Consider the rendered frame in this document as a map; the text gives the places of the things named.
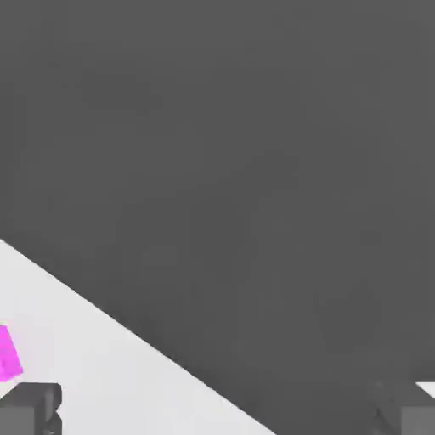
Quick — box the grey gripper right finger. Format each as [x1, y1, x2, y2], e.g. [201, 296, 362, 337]
[370, 380, 435, 435]

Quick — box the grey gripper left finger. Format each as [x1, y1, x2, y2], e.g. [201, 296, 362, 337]
[0, 381, 64, 435]

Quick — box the small magenta cube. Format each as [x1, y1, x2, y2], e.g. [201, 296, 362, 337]
[0, 325, 24, 383]

